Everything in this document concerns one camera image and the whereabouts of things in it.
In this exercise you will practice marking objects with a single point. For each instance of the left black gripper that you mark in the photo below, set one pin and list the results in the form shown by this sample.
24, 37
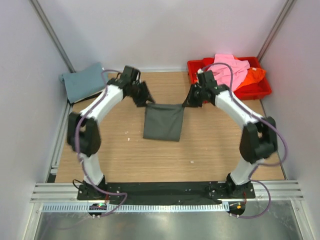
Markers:
145, 96

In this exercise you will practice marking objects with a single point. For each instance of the grey t shirt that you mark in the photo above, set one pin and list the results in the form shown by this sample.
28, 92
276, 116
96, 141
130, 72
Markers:
163, 122

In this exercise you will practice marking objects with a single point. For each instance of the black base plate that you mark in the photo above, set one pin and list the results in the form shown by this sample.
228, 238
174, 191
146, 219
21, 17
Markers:
199, 193

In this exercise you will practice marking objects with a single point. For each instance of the orange t shirt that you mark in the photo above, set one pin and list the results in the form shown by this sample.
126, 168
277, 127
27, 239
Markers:
255, 73

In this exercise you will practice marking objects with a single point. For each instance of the folded blue t shirt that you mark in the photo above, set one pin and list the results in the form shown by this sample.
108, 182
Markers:
70, 81

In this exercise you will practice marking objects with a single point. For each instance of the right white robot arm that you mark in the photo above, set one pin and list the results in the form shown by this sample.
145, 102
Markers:
258, 139

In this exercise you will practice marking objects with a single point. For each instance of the aluminium front rail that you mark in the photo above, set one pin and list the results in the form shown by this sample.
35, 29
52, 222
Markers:
66, 192

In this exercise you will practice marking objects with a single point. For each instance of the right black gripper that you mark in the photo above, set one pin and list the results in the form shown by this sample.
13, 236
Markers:
190, 102

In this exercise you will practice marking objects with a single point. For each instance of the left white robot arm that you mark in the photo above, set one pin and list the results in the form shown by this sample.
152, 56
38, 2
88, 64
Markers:
83, 130

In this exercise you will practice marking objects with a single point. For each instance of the slotted cable duct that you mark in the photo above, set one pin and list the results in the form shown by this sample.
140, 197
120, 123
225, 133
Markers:
90, 208

